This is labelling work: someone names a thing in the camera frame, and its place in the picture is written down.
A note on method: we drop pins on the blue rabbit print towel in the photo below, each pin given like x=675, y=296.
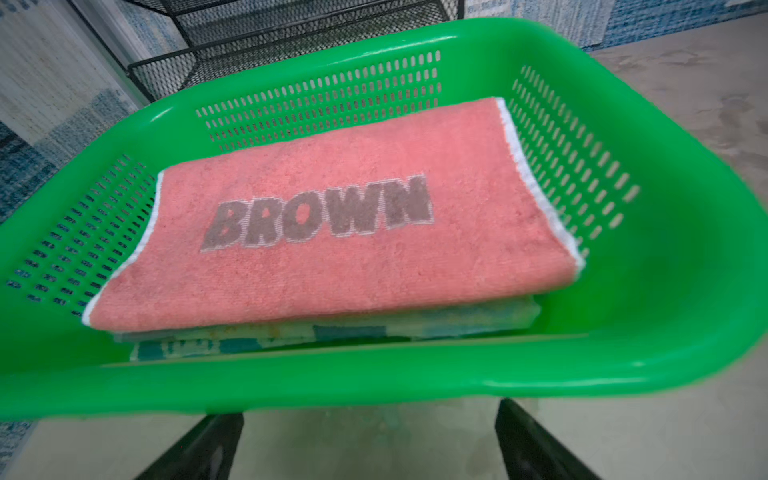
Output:
x=153, y=351

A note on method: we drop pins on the black wire shelf rack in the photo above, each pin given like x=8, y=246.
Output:
x=167, y=46

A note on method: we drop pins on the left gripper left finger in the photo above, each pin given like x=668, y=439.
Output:
x=206, y=451

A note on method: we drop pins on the red pink towel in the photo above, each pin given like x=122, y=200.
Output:
x=433, y=208

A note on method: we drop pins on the green plastic basket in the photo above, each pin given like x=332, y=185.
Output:
x=674, y=288

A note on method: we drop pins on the pink orange print towel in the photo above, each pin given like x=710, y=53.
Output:
x=504, y=314

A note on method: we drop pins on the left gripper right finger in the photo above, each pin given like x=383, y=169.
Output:
x=530, y=452

